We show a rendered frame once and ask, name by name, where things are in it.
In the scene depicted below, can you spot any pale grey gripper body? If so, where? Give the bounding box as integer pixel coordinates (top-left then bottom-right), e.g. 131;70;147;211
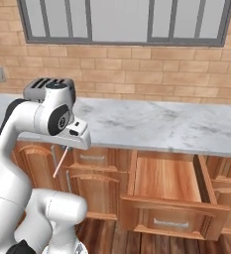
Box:
59;129;92;151

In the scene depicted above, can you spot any pink straw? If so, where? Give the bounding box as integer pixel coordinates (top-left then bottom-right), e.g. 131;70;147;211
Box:
53;146;69;180

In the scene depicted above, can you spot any open wooden drawer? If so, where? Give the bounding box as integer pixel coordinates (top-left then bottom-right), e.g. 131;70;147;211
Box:
119;150;231;242

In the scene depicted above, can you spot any silver toaster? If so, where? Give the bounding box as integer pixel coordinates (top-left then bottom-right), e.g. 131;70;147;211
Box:
22;76;77;104

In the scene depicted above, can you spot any grey framed window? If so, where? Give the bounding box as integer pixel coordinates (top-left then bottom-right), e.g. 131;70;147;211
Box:
16;0;231;48

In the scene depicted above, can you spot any silver drawer handle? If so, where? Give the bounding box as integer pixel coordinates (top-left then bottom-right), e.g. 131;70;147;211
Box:
153;217;190;229
78;154;106;163

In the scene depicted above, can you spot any silver cupboard door handle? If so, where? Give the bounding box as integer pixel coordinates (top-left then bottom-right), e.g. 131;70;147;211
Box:
50;145;58;171
64;170;72;193

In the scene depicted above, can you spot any grey wall outlet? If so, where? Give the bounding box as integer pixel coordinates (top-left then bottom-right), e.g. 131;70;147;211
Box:
0;65;8;83

